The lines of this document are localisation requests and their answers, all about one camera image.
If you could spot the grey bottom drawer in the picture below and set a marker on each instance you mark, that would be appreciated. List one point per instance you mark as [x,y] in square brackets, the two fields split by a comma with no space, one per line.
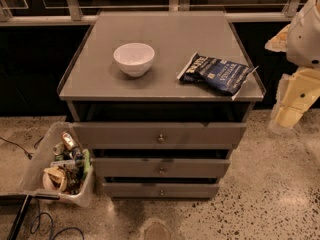
[166,190]

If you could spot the gold drink can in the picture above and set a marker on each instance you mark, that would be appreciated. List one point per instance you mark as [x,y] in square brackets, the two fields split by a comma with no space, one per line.
[68,140]

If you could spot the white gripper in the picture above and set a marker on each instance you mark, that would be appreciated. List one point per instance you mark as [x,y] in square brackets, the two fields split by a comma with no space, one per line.
[305,40]

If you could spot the clear plastic bin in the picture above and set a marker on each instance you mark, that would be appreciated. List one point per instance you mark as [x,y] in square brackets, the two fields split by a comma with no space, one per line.
[32,179]

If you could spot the grey drawer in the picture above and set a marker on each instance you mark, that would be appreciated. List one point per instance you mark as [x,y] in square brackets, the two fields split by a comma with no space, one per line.
[166,190]
[157,167]
[159,135]

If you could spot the metal window railing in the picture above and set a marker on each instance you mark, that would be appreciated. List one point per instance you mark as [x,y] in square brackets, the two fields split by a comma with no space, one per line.
[84,12]

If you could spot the green packet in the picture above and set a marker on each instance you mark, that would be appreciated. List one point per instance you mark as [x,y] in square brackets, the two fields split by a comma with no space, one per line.
[86,163]

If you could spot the blue chip bag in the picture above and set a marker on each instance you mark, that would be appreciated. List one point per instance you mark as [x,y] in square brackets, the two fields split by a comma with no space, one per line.
[224,76]

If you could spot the white ceramic bowl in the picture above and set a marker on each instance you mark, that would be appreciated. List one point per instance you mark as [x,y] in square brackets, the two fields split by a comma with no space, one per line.
[134,59]

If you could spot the grey wooden drawer cabinet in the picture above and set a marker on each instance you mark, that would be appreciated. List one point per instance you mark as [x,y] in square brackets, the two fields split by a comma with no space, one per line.
[96,90]

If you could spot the grey middle drawer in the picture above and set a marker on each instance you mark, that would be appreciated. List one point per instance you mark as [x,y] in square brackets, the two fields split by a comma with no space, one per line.
[157,167]

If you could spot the black stand leg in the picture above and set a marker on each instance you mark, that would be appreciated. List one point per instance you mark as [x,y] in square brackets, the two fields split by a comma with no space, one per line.
[22,201]

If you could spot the white round container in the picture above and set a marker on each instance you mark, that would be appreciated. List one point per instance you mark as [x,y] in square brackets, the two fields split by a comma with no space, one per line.
[54,178]

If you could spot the grey top drawer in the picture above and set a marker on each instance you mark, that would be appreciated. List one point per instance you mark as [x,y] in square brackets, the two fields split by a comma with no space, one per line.
[159,135]

